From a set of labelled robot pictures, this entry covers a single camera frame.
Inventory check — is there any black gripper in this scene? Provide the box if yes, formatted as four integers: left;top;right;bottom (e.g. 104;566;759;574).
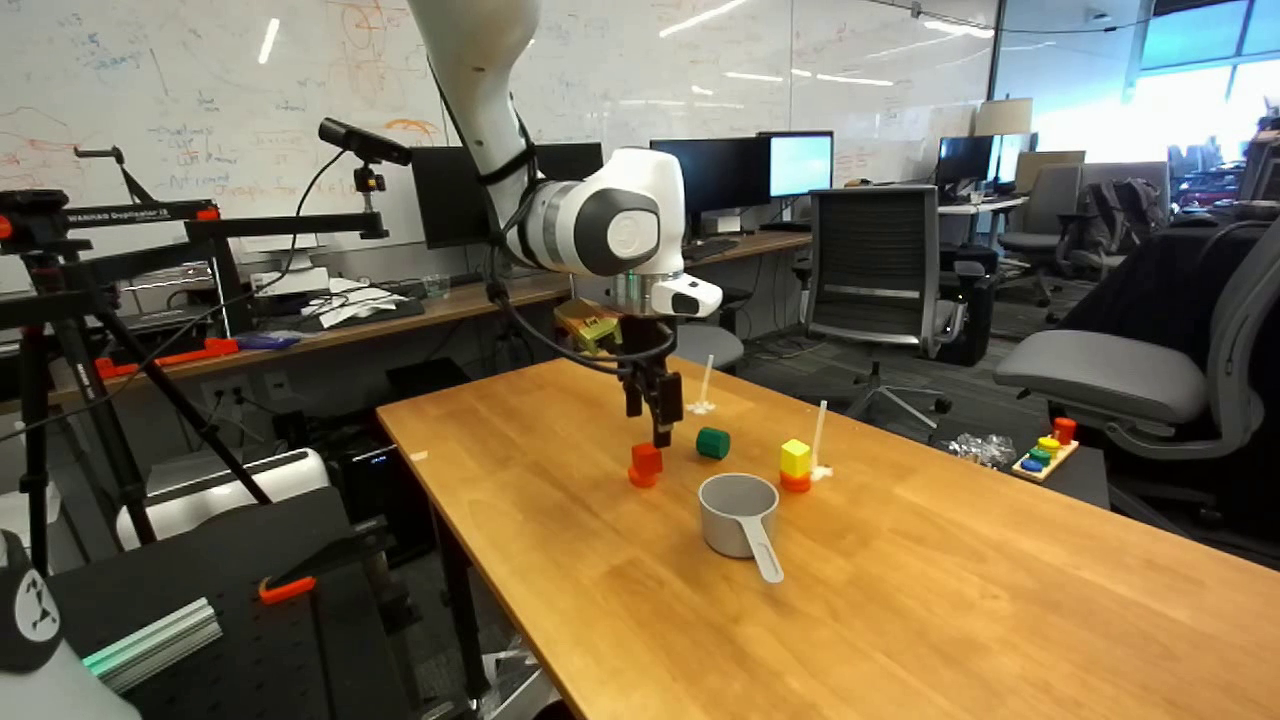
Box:
610;315;683;454

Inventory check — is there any yellow cube block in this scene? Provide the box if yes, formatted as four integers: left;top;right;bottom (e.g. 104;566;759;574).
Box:
775;438;814;483

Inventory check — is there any grey measuring cup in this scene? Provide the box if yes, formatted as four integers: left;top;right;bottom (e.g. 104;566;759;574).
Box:
691;469;791;587

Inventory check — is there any light grey office chair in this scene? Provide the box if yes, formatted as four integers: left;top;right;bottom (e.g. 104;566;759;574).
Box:
557;266;748;378

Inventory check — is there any long wooden desk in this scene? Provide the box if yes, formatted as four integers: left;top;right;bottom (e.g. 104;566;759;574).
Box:
51;230;819;403

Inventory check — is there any dark computer monitor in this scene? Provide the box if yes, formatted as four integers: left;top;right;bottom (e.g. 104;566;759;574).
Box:
649;137;772;243

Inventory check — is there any black mesh office chair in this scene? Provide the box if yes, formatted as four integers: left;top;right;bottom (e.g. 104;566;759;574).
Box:
804;183;961;432

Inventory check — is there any black computer tower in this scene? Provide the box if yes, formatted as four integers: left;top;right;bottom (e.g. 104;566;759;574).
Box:
334;411;447;568

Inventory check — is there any black metal table leg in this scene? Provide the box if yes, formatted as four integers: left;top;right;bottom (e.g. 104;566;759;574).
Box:
433;511;491;712

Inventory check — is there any lit computer monitor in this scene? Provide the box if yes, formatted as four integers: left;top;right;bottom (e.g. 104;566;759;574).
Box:
759;129;841;204

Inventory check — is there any large black monitor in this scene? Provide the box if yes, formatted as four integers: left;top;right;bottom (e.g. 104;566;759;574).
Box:
406;142;610;252

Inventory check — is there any white papers pile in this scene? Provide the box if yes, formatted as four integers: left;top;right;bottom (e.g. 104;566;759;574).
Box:
252;266;412;334

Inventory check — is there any clear plastic bag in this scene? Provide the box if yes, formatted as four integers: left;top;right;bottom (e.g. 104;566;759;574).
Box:
944;428;1018;472

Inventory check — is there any colourful stacking toy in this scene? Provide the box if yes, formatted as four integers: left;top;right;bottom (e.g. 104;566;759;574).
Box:
1006;411;1082;483

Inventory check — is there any dark background monitor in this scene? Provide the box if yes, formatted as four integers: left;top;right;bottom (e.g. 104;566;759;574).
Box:
932;134;1041;200

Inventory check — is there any white tube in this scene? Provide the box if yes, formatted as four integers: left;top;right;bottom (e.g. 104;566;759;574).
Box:
112;446;332;555

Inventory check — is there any grey background office chair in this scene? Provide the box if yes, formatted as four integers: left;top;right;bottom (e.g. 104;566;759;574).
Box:
995;150;1092;273

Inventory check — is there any red flat bar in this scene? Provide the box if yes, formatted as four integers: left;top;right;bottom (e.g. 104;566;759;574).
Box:
92;334;248;390

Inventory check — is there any grey padded office chair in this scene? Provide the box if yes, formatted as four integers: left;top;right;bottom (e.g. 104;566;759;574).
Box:
991;216;1280;538

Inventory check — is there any black cart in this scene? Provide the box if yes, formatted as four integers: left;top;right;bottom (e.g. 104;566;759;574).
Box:
51;483;433;720

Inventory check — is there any black background chair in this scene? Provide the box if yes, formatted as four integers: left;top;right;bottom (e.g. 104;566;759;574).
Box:
1056;216;1277;358

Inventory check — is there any silver green metal bar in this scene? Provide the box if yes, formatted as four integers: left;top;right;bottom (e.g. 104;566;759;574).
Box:
74;593;226;695

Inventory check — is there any black cap with logo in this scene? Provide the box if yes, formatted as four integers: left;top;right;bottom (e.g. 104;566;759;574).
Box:
0;527;67;677

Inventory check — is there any wrist camera with coloured mount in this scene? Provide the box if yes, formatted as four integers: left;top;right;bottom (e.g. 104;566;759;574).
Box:
571;309;632;358

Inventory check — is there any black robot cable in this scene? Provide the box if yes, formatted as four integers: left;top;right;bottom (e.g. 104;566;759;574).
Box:
478;143;679;378

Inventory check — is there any black stereo camera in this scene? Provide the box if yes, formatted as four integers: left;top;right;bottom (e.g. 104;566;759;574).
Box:
314;112;415;172

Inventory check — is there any orange clamp handle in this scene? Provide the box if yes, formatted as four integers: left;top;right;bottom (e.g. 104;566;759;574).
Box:
252;574;322;613

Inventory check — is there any black tripod camera rig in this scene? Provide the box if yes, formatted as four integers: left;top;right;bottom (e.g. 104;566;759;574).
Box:
0;142;392;580

